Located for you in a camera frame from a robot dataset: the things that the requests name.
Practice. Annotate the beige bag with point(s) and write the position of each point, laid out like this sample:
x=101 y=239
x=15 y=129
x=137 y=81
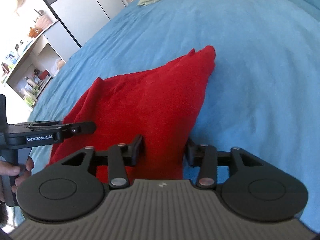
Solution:
x=59 y=63

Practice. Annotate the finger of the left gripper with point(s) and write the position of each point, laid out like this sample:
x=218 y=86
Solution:
x=79 y=128
x=39 y=123

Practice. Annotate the white shelf unit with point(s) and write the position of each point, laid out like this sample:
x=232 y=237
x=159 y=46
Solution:
x=23 y=77

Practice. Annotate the red box on shelf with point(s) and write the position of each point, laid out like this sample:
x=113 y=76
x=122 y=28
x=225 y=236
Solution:
x=44 y=75

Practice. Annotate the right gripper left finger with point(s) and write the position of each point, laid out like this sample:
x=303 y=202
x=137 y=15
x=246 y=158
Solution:
x=119 y=157

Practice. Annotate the white wardrobe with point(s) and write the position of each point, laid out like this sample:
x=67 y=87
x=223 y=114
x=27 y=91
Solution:
x=84 y=18

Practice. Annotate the red cloth garment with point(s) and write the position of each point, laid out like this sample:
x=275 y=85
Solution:
x=161 y=104

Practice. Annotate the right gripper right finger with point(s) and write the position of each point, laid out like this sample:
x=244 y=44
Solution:
x=203 y=156

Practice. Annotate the blue bed sheet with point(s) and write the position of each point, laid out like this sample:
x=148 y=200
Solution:
x=263 y=94

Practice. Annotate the person's left hand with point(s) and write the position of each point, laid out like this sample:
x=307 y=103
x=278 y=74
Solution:
x=8 y=169

